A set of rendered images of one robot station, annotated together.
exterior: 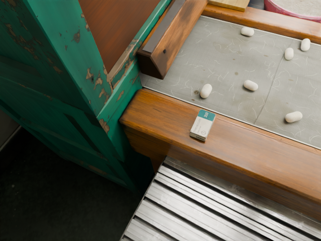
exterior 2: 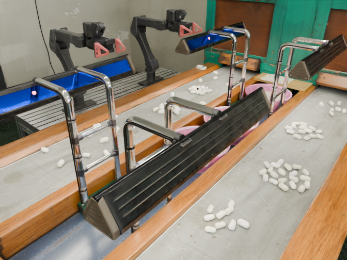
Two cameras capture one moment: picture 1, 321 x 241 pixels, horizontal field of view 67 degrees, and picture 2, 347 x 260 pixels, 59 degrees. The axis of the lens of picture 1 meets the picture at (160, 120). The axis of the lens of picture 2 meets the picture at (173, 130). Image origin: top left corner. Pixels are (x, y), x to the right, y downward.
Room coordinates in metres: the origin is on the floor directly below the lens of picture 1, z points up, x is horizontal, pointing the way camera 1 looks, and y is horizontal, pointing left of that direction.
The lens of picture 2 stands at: (0.22, -2.21, 1.43)
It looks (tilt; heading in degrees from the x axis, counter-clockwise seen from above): 29 degrees down; 95
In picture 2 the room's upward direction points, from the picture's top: 1 degrees clockwise
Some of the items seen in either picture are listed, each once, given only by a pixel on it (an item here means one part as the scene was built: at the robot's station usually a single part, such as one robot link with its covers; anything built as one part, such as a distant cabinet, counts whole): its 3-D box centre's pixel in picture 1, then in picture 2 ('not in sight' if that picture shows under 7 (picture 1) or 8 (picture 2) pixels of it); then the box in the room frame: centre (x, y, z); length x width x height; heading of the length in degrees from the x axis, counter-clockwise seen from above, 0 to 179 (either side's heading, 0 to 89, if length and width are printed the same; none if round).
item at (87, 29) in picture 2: not in sight; (89, 34); (-0.33, -0.71, 1.12); 0.12 x 0.09 x 0.12; 144
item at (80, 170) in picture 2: not in sight; (81, 139); (-0.17, -1.34, 0.90); 0.20 x 0.19 x 0.45; 57
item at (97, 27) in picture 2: not in sight; (99, 34); (-0.26, -0.77, 1.13); 0.07 x 0.06 x 0.11; 54
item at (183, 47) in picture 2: not in sight; (215, 35); (0.29, -0.48, 1.08); 0.62 x 0.08 x 0.07; 57
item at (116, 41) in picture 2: not in sight; (116, 47); (-0.18, -0.78, 1.07); 0.09 x 0.07 x 0.07; 144
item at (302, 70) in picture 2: not in sight; (322, 53); (0.76, -0.78, 1.08); 0.62 x 0.08 x 0.07; 57
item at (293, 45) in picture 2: not in sight; (296, 86); (0.69, -0.74, 0.90); 0.20 x 0.19 x 0.45; 57
